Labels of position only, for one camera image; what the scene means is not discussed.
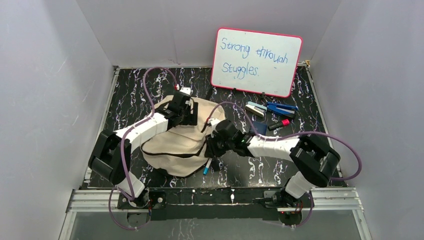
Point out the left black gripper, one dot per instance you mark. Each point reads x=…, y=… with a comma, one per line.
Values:
x=189, y=113

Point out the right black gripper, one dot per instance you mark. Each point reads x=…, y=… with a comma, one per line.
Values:
x=211, y=151

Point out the beige canvas backpack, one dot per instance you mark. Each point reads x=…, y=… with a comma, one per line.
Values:
x=180, y=151

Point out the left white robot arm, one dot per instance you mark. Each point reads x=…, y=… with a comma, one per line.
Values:
x=111, y=155

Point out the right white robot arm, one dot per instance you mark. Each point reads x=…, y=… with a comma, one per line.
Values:
x=315, y=160

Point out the white marker blue cap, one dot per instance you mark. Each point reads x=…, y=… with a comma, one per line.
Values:
x=207, y=166

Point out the light blue white stapler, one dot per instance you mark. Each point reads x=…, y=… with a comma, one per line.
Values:
x=256, y=109

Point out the red pink highlighter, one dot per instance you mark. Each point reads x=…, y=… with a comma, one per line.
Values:
x=278, y=125

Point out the blue black stapler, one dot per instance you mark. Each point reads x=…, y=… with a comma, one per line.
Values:
x=287, y=111

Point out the pink framed whiteboard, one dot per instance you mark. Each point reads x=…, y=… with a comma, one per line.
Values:
x=255, y=62

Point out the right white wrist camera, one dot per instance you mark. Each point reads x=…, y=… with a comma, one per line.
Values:
x=213, y=122

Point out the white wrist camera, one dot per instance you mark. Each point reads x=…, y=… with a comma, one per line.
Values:
x=213, y=122
x=186, y=90

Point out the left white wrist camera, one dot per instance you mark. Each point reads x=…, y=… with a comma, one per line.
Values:
x=186, y=90

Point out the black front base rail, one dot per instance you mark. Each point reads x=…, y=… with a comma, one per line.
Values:
x=264, y=203

